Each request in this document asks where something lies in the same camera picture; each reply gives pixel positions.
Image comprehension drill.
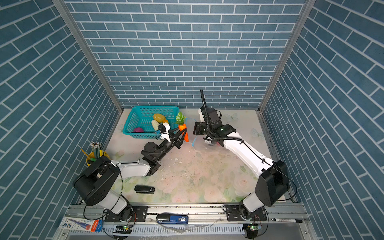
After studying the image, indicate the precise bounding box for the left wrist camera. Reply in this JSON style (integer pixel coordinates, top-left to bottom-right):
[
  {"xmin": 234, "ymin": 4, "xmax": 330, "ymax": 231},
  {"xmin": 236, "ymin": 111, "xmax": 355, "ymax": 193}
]
[{"xmin": 155, "ymin": 123, "xmax": 171, "ymax": 142}]

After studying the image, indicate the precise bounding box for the yellow pen cup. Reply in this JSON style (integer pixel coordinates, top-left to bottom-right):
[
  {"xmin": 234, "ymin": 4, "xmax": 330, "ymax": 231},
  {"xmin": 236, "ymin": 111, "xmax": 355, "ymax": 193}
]
[{"xmin": 81, "ymin": 142, "xmax": 111, "ymax": 167}]

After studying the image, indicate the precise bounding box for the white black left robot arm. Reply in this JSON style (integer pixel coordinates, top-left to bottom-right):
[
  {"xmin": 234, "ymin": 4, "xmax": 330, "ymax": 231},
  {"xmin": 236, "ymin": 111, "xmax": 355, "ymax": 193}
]
[{"xmin": 73, "ymin": 128, "xmax": 188, "ymax": 221}]

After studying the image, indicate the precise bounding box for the black stapler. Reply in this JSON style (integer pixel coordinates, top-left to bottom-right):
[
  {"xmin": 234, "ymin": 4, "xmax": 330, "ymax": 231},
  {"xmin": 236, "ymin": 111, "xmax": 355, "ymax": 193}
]
[{"xmin": 134, "ymin": 185, "xmax": 155, "ymax": 194}]

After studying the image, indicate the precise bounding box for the clear zip top bag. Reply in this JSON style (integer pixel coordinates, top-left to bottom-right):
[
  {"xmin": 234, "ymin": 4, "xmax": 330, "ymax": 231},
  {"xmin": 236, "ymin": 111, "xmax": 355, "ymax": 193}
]
[{"xmin": 193, "ymin": 121, "xmax": 243, "ymax": 147}]

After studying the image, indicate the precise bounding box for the purple toy eggplant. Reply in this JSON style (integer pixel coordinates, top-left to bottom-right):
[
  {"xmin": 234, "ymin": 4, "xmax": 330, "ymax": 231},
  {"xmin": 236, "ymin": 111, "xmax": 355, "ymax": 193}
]
[{"xmin": 133, "ymin": 127, "xmax": 144, "ymax": 133}]

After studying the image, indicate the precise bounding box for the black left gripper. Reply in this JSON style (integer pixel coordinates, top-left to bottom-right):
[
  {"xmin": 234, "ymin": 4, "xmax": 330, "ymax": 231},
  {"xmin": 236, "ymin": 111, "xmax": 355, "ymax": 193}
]
[{"xmin": 154, "ymin": 126, "xmax": 186, "ymax": 163}]

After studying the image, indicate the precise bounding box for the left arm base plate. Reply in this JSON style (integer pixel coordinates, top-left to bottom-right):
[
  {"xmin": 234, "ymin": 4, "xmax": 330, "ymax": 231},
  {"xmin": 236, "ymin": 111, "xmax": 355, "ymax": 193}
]
[{"xmin": 105, "ymin": 205, "xmax": 149, "ymax": 223}]

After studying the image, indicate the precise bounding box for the red blue pencil box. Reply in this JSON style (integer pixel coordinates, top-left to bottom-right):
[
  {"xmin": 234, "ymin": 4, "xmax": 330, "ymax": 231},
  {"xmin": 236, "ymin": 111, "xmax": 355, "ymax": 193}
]
[{"xmin": 59, "ymin": 217, "xmax": 103, "ymax": 233}]

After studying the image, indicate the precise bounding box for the black marker pen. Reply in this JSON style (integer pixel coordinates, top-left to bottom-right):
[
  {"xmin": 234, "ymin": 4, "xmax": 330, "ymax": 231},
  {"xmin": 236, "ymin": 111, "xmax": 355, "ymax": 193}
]
[{"xmin": 272, "ymin": 218, "xmax": 303, "ymax": 223}]

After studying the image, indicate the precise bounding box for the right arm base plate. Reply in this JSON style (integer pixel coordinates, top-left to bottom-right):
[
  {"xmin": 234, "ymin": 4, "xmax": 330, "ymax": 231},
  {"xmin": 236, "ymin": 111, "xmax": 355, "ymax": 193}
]
[{"xmin": 222, "ymin": 205, "xmax": 267, "ymax": 222}]

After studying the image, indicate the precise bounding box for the blue black box cutter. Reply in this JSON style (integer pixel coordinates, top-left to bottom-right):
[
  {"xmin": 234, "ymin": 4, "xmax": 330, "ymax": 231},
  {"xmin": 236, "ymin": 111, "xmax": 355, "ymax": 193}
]
[{"xmin": 156, "ymin": 213, "xmax": 189, "ymax": 225}]

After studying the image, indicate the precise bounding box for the white toy daikon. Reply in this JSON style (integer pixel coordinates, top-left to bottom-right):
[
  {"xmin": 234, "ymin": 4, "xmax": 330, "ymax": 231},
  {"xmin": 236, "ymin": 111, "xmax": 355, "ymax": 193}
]
[{"xmin": 151, "ymin": 120, "xmax": 160, "ymax": 131}]

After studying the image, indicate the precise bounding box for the teal plastic basket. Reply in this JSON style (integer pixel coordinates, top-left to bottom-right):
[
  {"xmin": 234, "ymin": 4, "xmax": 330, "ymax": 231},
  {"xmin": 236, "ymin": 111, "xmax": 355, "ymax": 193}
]
[{"xmin": 123, "ymin": 106, "xmax": 180, "ymax": 139}]

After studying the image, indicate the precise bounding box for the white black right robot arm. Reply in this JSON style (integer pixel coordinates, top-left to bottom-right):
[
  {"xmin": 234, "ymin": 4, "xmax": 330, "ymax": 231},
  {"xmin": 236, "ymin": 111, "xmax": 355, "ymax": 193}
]
[{"xmin": 194, "ymin": 122, "xmax": 291, "ymax": 220}]

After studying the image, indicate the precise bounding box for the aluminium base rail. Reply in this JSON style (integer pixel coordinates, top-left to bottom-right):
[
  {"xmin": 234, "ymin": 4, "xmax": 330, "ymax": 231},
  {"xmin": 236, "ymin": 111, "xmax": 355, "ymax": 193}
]
[{"xmin": 53, "ymin": 203, "xmax": 317, "ymax": 240}]

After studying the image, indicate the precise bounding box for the orange toy carrot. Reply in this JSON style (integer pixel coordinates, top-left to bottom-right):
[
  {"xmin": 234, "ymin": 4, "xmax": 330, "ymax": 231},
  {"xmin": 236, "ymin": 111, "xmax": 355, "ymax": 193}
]
[{"xmin": 176, "ymin": 112, "xmax": 187, "ymax": 131}]

